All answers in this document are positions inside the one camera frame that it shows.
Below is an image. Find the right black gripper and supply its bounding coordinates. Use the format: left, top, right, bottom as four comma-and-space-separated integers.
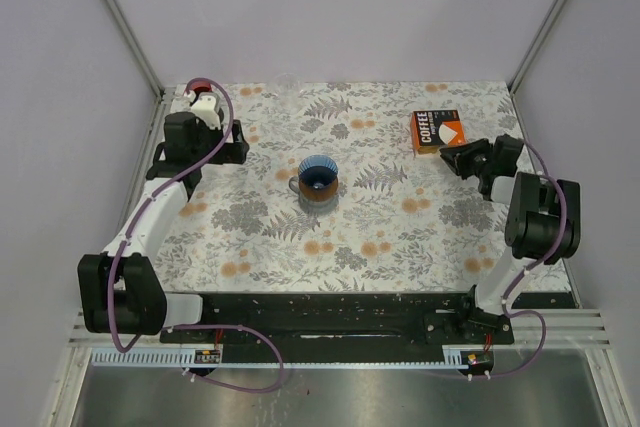
438, 138, 493, 180

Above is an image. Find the orange coffee filter box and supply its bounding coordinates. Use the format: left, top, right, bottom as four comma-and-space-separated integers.
410, 109, 467, 155

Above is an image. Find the blue cone dripper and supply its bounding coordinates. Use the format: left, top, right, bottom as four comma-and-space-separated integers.
298, 155, 339, 190

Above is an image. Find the brown wooden ring holder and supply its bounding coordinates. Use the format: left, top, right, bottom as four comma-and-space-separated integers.
299, 180, 339, 203

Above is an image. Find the clear glass carafe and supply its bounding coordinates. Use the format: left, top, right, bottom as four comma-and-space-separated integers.
289, 176, 339, 216

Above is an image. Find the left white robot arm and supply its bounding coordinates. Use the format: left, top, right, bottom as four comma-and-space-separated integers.
77, 111, 249, 342

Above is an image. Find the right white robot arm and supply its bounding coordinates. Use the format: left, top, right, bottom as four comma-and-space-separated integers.
440, 134, 581, 343

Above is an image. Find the red topped dark flask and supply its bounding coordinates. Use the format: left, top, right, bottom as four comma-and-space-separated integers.
188, 79, 212, 95

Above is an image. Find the aluminium frame rail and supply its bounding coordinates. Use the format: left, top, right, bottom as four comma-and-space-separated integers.
74, 0, 166, 101

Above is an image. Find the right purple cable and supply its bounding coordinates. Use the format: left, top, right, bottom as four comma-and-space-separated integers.
467, 139, 567, 381

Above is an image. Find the purple cable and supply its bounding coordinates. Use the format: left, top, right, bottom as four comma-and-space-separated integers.
467, 139, 567, 381
108, 77, 285, 394

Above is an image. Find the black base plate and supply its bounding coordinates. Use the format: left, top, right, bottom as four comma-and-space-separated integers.
155, 293, 514, 376

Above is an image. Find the white slotted cable duct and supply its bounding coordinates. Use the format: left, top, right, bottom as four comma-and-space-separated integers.
92, 344, 472, 371

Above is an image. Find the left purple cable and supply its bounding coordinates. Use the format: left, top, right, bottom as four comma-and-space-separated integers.
108, 77, 285, 394

